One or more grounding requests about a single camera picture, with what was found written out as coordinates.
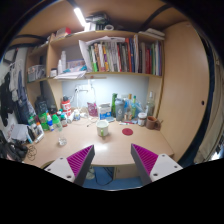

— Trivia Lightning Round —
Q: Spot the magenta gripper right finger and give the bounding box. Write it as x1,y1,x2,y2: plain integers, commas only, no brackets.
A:
131,144,182,185

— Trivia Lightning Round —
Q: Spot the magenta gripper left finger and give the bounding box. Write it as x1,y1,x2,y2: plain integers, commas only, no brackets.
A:
45,145,95,186

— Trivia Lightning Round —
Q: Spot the clear plastic water bottle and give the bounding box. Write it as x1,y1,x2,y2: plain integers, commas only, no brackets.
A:
51,113,68,147

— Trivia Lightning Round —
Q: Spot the red round coaster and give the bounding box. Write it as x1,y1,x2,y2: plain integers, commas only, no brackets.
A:
122,128,133,136

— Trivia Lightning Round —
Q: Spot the brown ceramic mug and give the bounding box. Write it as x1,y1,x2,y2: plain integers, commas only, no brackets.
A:
146,116,161,130

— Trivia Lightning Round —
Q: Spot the white mug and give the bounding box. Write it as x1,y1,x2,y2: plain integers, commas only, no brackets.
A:
96,120,109,137

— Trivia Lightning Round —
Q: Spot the green packet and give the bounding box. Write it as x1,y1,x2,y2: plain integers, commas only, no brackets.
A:
39,112,49,131

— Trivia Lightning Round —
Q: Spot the blue capped small bottle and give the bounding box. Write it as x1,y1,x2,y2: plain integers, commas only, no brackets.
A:
47,113,54,131

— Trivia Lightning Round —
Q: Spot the clear tall bottle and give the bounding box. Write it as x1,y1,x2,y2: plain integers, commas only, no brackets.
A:
146,92,155,116

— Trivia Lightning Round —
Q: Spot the pink snack bag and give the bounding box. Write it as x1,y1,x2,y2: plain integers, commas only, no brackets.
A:
87,103,98,117

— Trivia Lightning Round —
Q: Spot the red white canister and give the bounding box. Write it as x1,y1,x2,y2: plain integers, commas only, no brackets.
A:
61,100,71,116

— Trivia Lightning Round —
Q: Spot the white blue box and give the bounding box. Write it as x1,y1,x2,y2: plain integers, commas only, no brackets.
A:
98,103,111,120

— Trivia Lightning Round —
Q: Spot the green glass bottle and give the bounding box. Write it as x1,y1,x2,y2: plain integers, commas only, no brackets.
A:
111,93,118,117

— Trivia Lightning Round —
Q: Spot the grey shaker bottle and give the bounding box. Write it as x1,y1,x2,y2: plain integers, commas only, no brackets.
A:
115,98,124,121

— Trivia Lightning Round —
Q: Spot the wooden shelf unit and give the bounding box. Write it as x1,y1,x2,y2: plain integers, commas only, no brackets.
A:
26,30,164,115

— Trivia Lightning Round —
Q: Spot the row of books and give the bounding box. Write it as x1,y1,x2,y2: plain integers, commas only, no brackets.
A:
79,34,162,76

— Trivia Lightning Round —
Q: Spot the fluorescent tube light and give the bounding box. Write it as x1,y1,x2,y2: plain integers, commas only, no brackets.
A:
74,7,86,27

